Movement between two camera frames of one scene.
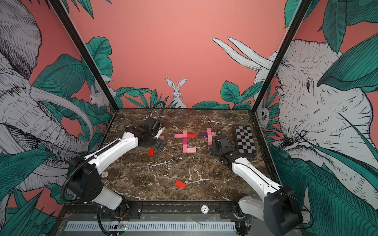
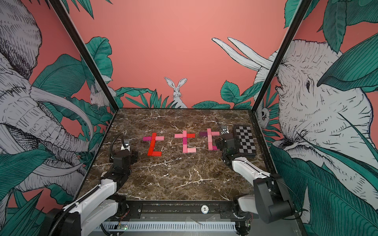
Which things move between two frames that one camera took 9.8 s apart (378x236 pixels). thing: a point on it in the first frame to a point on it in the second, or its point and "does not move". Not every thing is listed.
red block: [180, 184] to [156, 153]
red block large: [151, 151] does not move
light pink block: [191, 150] does not move
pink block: [185, 148] does not move
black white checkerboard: [244, 142] does not move
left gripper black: [157, 146] to [133, 157]
